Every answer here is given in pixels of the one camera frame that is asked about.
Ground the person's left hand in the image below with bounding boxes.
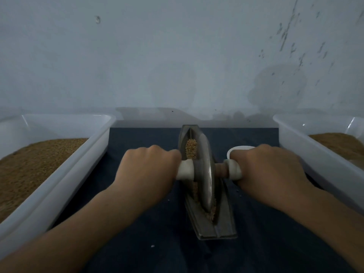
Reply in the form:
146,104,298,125
114,145,183,209

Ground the person's right hand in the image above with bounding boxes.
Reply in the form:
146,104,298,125
230,144,316,214

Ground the white plastic tray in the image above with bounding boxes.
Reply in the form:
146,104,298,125
0,113,117,259
272,113,364,213

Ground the small ground grain portion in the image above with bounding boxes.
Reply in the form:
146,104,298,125
185,138,218,221

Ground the metal grinding wheel with handles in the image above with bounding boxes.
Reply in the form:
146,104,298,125
175,132,242,214

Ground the boat-shaped metal grinding trough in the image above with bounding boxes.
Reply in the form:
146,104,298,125
178,124,238,241

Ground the person's right forearm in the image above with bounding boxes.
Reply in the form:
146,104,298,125
284,190,364,273

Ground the person's left forearm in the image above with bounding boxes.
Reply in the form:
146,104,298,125
0,187,149,273

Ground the white round plate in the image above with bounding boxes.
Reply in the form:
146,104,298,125
226,145,256,160

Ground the dark blue tablecloth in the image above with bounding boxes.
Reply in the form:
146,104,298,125
51,127,359,273

